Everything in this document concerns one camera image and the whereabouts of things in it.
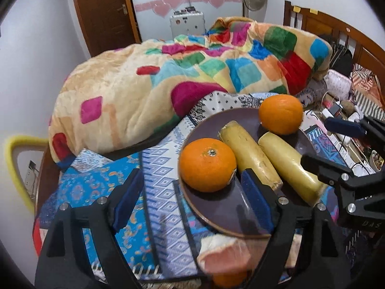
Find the wooden bed headboard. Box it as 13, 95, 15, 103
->
283, 0, 385, 80

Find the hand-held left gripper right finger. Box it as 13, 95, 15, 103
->
240, 169, 353, 289

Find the silver metal case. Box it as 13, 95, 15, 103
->
169, 7, 207, 40

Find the small bowl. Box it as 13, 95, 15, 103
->
369, 150, 385, 173

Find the yellow sugarcane piece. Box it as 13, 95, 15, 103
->
218, 121, 284, 191
258, 132, 328, 207

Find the colourful checked fleece blanket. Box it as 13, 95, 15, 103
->
48, 16, 333, 162

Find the peeled pink pomelo piece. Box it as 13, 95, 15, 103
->
197, 235, 251, 275

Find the brown wooden door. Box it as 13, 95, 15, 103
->
71, 0, 142, 58

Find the blue patterned cloth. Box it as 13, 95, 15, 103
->
32, 92, 342, 284

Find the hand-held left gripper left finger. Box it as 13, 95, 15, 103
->
34, 168, 145, 289

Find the striped cloth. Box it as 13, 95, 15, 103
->
350, 63, 385, 113

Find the blue patterned box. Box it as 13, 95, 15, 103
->
302, 125, 351, 169

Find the black clothing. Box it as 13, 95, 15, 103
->
318, 34, 355, 73

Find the dark purple plate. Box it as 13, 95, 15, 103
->
178, 107, 325, 239

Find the yellow chair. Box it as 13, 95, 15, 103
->
4, 135, 50, 215

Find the pink quilted bag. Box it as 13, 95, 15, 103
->
324, 69, 353, 97

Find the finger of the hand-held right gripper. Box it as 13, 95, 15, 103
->
301, 153, 385, 217
324, 116, 385, 149

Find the orange with green stem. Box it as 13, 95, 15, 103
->
179, 138, 237, 193

